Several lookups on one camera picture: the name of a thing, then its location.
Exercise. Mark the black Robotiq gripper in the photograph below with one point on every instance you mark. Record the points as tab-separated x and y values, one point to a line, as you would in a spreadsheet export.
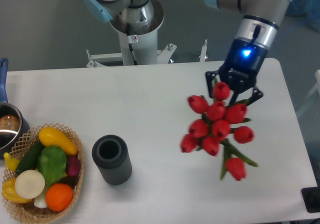
239	71

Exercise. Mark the red tulip bouquet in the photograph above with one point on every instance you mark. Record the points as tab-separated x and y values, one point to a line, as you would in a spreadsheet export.
219	121

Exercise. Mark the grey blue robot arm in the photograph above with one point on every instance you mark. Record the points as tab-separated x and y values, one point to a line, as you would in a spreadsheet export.
260	23

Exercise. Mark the dark grey ribbed vase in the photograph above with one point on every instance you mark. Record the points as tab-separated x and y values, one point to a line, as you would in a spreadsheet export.
111	156

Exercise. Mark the blue plastic bag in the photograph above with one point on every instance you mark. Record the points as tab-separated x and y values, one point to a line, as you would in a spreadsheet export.
308	8

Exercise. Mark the black device at edge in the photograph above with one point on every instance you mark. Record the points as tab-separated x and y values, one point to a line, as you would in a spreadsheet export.
311	198

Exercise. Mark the purple red onion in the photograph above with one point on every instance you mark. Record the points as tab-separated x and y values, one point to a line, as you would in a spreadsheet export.
73	166

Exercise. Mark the yellow squash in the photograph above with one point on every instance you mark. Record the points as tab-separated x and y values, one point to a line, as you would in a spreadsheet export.
50	136

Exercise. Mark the green lettuce leaf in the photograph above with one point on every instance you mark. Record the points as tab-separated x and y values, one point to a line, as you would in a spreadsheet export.
52	165

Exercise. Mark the orange fruit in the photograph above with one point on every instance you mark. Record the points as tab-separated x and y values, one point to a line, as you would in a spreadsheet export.
58	197

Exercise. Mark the woven wicker basket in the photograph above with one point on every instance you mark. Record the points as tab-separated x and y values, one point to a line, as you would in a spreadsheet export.
27	213

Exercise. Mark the dark green cucumber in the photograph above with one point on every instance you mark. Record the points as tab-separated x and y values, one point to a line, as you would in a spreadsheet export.
30	159

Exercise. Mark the dark blue saucepan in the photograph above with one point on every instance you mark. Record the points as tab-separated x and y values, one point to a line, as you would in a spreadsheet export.
12	123

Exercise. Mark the white round radish slice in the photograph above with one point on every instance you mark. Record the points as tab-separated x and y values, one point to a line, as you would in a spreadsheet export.
29	184

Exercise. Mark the yellow bell pepper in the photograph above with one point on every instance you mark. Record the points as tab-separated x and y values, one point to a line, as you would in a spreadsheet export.
9	192

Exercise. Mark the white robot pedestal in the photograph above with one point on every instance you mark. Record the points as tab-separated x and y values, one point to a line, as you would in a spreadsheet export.
137	30

